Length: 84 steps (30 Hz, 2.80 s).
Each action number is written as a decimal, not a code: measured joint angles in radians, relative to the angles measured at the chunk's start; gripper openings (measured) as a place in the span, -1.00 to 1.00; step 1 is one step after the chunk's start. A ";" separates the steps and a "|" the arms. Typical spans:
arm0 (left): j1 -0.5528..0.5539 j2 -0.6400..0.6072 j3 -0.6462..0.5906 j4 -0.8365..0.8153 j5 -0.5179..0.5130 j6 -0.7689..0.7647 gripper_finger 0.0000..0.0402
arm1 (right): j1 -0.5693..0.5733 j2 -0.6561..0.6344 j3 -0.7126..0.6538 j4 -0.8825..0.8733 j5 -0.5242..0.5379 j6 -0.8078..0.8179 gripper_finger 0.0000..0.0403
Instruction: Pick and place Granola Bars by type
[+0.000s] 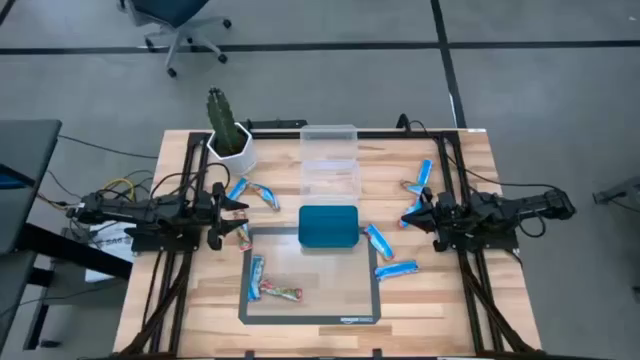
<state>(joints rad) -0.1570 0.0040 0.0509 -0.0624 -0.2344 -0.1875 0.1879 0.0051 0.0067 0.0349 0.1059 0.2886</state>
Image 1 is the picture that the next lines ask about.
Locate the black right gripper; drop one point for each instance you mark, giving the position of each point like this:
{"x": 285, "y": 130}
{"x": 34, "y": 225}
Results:
{"x": 445, "y": 215}

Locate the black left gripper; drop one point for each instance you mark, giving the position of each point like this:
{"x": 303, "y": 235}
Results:
{"x": 210, "y": 215}

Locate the multicolour wrapper granola bar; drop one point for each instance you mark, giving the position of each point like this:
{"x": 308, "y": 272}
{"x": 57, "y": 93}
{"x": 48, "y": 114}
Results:
{"x": 282, "y": 291}
{"x": 244, "y": 240}

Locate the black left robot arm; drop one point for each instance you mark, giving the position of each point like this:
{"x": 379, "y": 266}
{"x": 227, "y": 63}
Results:
{"x": 125, "y": 212}

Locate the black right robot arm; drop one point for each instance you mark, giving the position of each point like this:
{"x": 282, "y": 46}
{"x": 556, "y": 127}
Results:
{"x": 525, "y": 205}

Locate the white hexagonal plant pot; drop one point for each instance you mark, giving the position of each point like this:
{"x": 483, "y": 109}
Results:
{"x": 240, "y": 162}

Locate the green cactus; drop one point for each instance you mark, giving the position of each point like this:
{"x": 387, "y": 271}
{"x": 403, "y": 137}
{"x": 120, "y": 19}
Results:
{"x": 222, "y": 122}

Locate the clear plastic bin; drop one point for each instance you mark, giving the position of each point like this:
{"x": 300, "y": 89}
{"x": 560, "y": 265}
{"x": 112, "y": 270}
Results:
{"x": 330, "y": 197}
{"x": 327, "y": 135}

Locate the blue plastic bin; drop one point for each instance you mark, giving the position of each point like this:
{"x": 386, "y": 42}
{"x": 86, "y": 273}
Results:
{"x": 327, "y": 227}

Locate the white printed cardboard box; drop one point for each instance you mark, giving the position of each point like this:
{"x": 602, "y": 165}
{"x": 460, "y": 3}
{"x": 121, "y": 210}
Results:
{"x": 112, "y": 240}

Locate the grey-bordered translucent silicone mat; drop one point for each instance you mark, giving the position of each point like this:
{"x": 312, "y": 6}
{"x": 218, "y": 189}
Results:
{"x": 310, "y": 320}

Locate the small black edge clamp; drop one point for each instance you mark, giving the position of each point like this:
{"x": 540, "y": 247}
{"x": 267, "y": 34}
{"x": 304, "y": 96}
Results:
{"x": 249, "y": 354}
{"x": 377, "y": 353}

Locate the grey stand base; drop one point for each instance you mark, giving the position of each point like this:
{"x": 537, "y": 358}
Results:
{"x": 620, "y": 192}

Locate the grey office chair blue seat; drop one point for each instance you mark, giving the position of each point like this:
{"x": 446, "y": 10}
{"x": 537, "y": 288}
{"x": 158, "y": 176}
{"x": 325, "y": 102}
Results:
{"x": 170, "y": 10}

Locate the dark grey desk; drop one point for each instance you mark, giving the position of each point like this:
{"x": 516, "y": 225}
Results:
{"x": 25, "y": 150}

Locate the black aluminium table frame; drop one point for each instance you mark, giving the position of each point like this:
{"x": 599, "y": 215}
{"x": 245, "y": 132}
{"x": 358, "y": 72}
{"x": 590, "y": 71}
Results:
{"x": 390, "y": 134}

